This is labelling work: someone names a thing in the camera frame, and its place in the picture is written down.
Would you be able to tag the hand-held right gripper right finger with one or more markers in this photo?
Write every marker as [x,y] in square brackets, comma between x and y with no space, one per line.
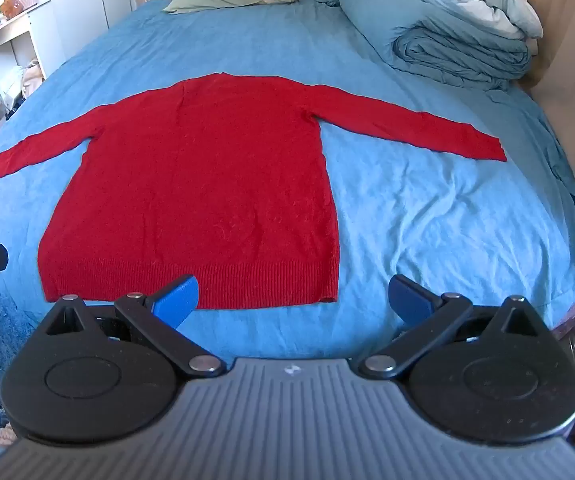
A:
[407,300]

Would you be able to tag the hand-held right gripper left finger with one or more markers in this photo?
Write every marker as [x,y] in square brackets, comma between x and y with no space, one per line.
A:
[180,302]

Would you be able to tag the red knit sweater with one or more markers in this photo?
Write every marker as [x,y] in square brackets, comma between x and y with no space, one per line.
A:
[192,185]

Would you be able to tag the bed with blue sheet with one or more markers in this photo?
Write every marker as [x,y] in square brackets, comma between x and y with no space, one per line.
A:
[417,210]

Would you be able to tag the beige bag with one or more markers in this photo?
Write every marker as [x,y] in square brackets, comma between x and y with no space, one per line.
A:
[32,80]

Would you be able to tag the white shelf unit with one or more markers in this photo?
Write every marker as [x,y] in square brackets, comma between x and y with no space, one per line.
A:
[12,30]

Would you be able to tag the folded blue duvet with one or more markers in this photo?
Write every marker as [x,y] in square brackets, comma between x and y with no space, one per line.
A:
[417,25]

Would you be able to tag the white wardrobe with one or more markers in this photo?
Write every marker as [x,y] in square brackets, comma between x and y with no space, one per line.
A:
[92,0]

